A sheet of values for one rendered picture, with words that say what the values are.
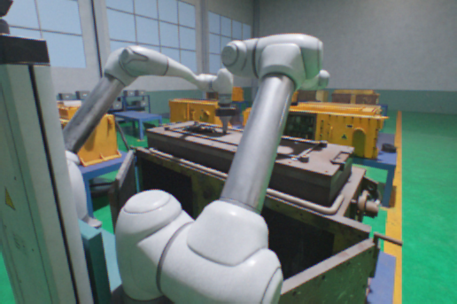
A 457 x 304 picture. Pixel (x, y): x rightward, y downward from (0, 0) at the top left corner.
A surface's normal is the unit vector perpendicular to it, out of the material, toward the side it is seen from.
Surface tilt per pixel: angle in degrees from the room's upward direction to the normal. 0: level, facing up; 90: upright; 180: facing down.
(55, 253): 90
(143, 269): 84
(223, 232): 45
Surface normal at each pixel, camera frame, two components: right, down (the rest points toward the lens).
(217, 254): -0.29, -0.57
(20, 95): 0.87, 0.11
